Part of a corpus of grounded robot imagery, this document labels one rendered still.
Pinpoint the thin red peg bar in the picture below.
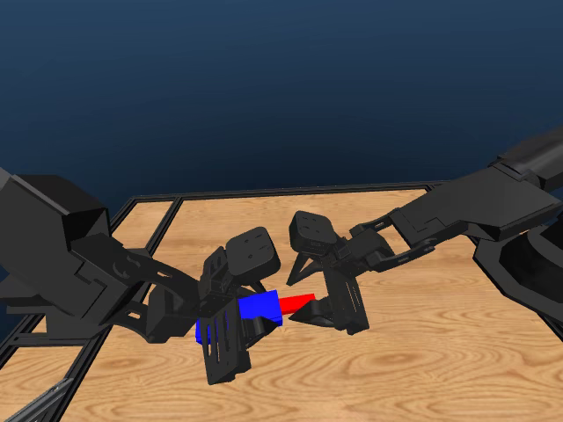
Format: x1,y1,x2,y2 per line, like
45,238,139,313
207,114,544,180
279,293,317,317

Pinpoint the blue hollow socket block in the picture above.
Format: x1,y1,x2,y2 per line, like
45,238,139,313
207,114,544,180
195,288,283,344

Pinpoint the black table frame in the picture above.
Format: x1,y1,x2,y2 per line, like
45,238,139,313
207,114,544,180
0,180,563,422

